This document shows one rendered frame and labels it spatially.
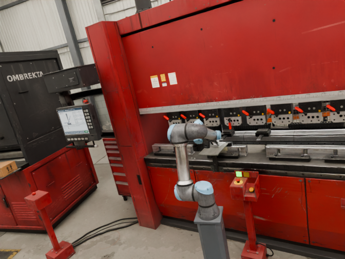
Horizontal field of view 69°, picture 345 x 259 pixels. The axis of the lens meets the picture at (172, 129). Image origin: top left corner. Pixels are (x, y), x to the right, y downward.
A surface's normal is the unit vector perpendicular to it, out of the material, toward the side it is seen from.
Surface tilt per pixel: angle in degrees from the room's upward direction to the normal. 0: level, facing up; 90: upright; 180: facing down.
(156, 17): 90
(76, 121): 90
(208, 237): 90
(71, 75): 90
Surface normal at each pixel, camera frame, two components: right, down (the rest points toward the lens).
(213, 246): -0.29, 0.31
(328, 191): -0.51, 0.33
